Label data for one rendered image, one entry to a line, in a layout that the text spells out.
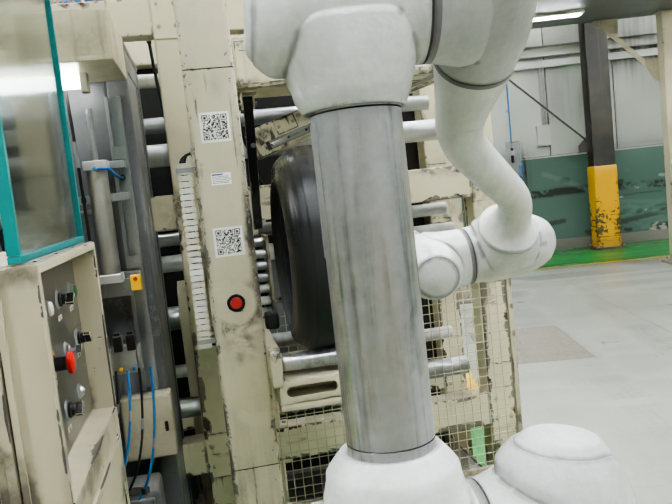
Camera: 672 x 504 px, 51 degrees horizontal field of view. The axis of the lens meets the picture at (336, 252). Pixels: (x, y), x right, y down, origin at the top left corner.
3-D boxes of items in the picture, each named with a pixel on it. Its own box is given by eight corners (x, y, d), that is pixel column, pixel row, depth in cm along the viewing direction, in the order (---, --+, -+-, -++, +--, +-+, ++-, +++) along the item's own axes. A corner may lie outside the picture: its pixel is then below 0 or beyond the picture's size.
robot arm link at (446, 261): (389, 290, 131) (455, 276, 133) (415, 315, 116) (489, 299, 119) (381, 234, 129) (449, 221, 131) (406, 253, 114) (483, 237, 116)
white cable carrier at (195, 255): (199, 349, 181) (175, 164, 177) (199, 345, 186) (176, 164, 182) (216, 347, 182) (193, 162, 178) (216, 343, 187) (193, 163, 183)
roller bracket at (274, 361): (273, 390, 173) (268, 351, 172) (260, 355, 212) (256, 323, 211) (286, 388, 174) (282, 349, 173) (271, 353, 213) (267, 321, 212)
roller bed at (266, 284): (215, 337, 220) (204, 243, 217) (215, 329, 235) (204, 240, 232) (278, 328, 224) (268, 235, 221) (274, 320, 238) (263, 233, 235)
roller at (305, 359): (276, 354, 181) (278, 371, 181) (278, 355, 177) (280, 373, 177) (406, 335, 187) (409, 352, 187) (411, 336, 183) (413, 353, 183)
